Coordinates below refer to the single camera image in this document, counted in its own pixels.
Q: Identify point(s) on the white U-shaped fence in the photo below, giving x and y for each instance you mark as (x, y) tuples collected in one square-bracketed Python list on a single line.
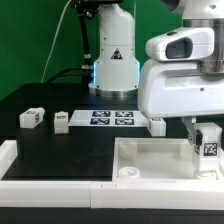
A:
[(147, 194)]

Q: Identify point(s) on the white tag base sheet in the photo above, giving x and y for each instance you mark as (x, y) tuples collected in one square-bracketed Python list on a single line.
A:
[(108, 118)]

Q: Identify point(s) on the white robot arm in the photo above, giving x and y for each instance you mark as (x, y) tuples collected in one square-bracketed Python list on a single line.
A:
[(200, 40)]

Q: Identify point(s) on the white square tabletop part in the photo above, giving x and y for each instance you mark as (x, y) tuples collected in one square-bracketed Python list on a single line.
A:
[(155, 159)]

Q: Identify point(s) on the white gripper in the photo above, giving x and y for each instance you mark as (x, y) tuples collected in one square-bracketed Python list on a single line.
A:
[(178, 89)]

